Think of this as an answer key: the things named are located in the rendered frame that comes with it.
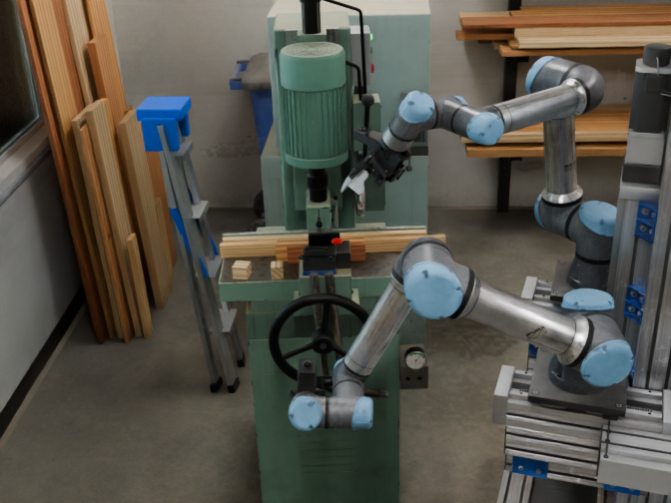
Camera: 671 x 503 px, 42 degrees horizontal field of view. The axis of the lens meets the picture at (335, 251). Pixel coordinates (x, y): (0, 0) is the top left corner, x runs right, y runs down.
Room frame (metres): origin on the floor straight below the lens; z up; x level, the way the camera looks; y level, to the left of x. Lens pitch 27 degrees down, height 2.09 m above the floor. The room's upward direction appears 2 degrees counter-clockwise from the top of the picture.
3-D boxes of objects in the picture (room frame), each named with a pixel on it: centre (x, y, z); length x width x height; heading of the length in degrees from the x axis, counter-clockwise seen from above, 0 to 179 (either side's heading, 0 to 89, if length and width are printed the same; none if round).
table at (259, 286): (2.22, 0.03, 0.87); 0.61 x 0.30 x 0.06; 90
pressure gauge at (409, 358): (2.11, -0.22, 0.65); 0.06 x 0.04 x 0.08; 90
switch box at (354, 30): (2.64, -0.10, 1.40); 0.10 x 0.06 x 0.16; 0
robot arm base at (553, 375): (1.77, -0.58, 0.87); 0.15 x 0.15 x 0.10
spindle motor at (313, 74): (2.32, 0.04, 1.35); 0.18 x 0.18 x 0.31
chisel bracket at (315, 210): (2.34, 0.04, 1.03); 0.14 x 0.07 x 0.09; 0
